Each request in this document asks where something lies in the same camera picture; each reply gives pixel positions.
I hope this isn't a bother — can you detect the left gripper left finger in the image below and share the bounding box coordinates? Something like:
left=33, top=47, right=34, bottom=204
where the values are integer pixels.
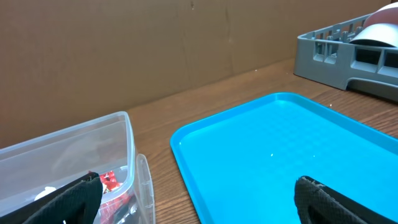
left=1, top=172, right=103, bottom=224

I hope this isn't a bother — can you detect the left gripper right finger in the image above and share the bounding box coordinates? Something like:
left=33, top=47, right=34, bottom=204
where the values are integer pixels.
left=294, top=175, right=397, bottom=224

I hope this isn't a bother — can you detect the white napkin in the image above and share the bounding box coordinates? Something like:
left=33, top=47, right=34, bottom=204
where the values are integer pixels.
left=34, top=187, right=56, bottom=201

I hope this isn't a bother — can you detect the red snack wrapper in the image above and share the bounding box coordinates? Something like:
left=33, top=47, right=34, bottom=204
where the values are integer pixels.
left=94, top=167, right=137, bottom=224

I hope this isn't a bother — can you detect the grey bowl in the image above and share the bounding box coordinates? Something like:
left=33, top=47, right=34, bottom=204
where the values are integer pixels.
left=350, top=23, right=397, bottom=47

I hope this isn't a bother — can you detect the large white round plate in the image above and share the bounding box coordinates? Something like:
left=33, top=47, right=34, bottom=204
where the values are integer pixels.
left=363, top=2, right=398, bottom=28

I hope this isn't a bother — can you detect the grey dishwasher rack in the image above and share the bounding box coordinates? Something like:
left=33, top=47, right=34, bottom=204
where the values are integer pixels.
left=294, top=14, right=397, bottom=101

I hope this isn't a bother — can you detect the clear plastic bin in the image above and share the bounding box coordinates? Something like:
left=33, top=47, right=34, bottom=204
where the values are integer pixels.
left=1, top=111, right=156, bottom=224

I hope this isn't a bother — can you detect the teal plastic serving tray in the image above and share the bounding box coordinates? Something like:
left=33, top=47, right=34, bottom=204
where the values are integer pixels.
left=170, top=93, right=397, bottom=223

